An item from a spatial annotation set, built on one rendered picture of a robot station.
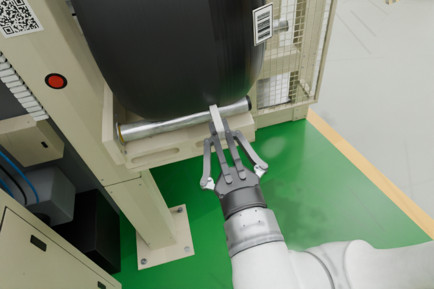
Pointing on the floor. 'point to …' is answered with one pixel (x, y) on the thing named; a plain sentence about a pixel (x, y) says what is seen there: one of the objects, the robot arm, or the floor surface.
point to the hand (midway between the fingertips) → (216, 121)
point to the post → (77, 97)
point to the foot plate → (150, 260)
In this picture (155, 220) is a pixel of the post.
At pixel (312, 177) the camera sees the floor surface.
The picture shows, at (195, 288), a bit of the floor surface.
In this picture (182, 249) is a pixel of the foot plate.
